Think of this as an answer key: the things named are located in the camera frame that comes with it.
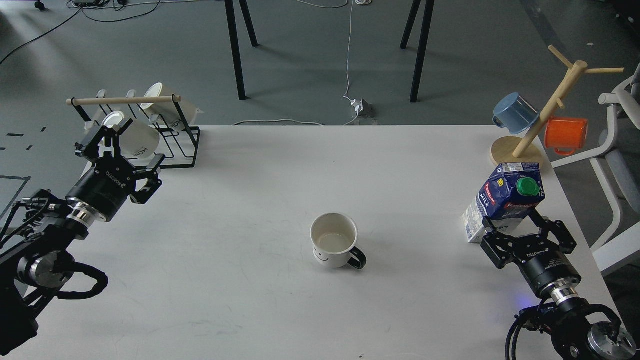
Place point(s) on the white mug on rack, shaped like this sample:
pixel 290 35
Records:
pixel 140 140
pixel 168 110

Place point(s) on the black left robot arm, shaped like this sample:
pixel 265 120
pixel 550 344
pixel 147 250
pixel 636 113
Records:
pixel 39 268

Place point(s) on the white mug with black handle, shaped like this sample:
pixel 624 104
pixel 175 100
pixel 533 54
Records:
pixel 334 237

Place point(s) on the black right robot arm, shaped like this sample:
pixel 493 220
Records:
pixel 578 330

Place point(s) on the black table legs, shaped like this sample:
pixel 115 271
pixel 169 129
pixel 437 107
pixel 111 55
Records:
pixel 422 42
pixel 236 55

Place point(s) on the white mug rear on rack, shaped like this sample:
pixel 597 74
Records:
pixel 168 110

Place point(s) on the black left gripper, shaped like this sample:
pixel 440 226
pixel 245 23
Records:
pixel 108 183

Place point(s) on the white mug front on rack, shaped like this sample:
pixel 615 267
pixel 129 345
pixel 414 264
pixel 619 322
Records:
pixel 140 140

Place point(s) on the orange cup on tree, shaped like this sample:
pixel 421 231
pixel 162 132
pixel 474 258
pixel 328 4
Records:
pixel 565 135

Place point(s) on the white chair frame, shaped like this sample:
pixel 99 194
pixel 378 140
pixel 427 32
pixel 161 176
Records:
pixel 615 163

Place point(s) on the grey floor power socket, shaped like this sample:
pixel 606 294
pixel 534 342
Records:
pixel 362 109

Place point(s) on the blue cup on tree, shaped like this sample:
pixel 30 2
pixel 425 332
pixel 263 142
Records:
pixel 515 114

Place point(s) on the black table legs left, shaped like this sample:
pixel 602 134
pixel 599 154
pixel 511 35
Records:
pixel 236 55

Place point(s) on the blue white milk carton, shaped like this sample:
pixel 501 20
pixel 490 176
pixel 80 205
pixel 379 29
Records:
pixel 506 198

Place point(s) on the black table legs right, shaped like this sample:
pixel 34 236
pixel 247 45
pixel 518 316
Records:
pixel 422 42

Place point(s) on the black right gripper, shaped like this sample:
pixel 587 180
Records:
pixel 542 263

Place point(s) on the wooden mug tree stand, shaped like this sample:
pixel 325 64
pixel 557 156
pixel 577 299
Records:
pixel 513 149

